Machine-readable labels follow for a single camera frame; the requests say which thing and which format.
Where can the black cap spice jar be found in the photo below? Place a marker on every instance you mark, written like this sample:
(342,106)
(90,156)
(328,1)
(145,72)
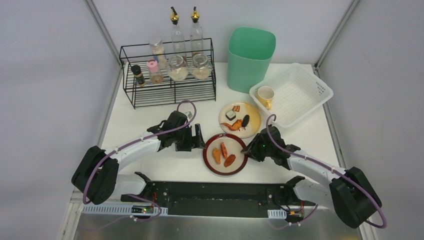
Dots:
(138,75)

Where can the pink cap spice jar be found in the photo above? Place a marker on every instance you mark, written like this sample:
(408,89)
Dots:
(155,73)

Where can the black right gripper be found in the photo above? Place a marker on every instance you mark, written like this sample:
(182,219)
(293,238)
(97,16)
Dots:
(253,150)

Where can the yellow food piece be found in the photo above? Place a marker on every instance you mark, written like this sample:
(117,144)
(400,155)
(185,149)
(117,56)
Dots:
(265,96)

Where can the silver lid bead jar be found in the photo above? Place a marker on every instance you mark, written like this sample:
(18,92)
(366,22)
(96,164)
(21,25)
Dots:
(158,51)

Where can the sushi roll piece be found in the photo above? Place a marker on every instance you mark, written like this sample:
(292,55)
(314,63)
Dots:
(230,115)

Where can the black wire rack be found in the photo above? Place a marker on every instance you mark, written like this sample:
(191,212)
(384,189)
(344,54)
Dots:
(169,91)

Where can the green trash bin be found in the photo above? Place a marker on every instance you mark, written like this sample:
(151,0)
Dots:
(250,51)

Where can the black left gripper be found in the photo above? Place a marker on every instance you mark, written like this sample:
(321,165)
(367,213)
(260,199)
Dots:
(191,138)

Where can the orange fried nugget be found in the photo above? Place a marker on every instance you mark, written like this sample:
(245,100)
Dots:
(216,153)

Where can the black spiky sea cucumber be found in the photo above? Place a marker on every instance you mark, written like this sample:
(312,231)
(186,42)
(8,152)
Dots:
(245,121)

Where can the glass rice jar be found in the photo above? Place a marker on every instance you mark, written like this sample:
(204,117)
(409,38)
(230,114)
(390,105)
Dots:
(178,69)
(201,68)

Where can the red food piece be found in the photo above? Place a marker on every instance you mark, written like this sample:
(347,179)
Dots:
(224,150)

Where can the brown fried piece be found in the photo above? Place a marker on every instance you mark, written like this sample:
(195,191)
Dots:
(229,160)

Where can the glass oil bottle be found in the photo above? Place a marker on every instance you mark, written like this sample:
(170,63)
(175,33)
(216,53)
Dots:
(177,36)
(196,34)

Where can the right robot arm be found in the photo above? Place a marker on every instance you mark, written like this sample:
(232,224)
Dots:
(347,192)

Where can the small orange food piece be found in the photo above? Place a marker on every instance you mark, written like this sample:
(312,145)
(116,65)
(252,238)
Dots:
(236,108)

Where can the white plastic basket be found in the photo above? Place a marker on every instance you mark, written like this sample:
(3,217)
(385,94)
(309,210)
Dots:
(297,93)

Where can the cream floral plate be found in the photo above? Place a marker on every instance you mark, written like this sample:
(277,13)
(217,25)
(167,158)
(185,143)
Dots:
(245,109)

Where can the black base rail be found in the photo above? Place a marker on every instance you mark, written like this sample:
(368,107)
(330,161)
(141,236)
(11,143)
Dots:
(217,199)

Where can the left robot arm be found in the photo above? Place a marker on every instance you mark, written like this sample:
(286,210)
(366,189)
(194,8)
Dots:
(99,176)

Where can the red rimmed plate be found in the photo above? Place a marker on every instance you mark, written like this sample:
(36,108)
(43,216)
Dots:
(234,146)

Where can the fried chicken wing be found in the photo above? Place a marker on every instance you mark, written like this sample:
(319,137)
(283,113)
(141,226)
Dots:
(236,126)

